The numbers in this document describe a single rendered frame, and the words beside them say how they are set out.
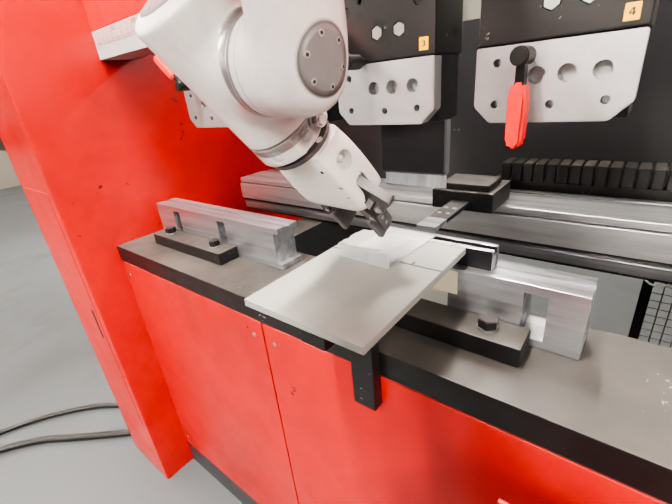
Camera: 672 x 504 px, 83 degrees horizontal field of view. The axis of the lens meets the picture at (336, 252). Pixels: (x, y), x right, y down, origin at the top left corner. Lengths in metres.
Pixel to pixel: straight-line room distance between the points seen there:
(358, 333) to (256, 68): 0.26
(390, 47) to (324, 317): 0.35
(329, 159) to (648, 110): 0.76
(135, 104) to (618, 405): 1.20
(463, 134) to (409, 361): 0.70
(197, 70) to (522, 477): 0.57
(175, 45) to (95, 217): 0.91
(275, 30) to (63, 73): 0.95
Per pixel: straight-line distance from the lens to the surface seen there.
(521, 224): 0.81
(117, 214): 1.22
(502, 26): 0.49
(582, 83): 0.47
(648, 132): 1.02
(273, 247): 0.82
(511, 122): 0.45
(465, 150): 1.10
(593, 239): 0.80
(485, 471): 0.62
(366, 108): 0.57
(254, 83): 0.29
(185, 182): 1.30
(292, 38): 0.27
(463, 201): 0.77
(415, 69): 0.53
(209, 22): 0.32
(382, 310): 0.43
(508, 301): 0.58
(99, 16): 1.17
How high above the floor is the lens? 1.23
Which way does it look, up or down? 24 degrees down
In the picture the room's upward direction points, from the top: 6 degrees counter-clockwise
